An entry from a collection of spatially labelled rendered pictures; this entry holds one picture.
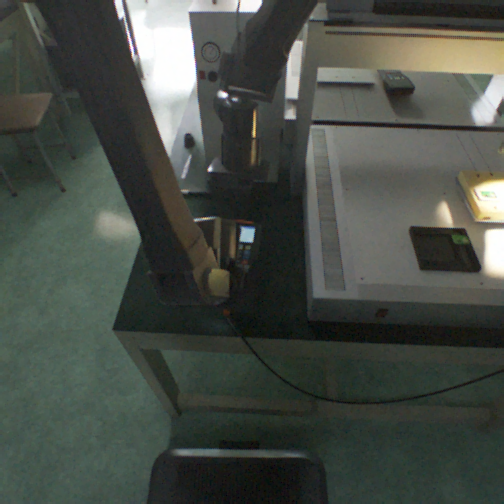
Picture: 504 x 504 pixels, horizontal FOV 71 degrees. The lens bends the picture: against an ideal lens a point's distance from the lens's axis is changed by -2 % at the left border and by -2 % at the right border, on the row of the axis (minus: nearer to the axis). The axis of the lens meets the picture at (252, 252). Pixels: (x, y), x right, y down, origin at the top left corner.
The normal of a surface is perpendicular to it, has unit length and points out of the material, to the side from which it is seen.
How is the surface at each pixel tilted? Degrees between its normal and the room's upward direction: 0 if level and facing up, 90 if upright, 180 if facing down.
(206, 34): 90
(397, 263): 0
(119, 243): 0
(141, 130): 70
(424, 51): 90
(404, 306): 90
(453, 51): 90
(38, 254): 0
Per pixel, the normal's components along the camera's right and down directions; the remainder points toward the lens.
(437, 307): -0.06, 0.77
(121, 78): 0.90, -0.03
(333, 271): 0.00, -0.63
